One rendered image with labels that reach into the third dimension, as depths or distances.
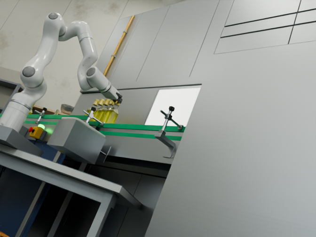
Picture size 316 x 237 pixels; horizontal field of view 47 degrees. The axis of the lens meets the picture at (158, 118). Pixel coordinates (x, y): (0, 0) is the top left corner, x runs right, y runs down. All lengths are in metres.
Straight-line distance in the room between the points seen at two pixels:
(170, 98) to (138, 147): 0.47
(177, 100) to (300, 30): 0.93
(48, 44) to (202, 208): 1.43
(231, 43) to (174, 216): 0.78
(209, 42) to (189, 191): 1.26
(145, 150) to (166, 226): 0.59
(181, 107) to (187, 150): 0.71
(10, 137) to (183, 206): 0.94
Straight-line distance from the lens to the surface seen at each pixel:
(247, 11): 1.74
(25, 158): 1.91
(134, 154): 1.89
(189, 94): 2.14
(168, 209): 1.38
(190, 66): 2.33
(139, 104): 2.39
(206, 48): 2.36
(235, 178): 1.27
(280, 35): 1.54
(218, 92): 1.50
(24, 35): 7.79
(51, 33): 2.31
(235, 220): 1.21
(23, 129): 2.74
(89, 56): 2.21
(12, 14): 8.34
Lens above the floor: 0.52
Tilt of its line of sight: 20 degrees up
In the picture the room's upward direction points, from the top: 22 degrees clockwise
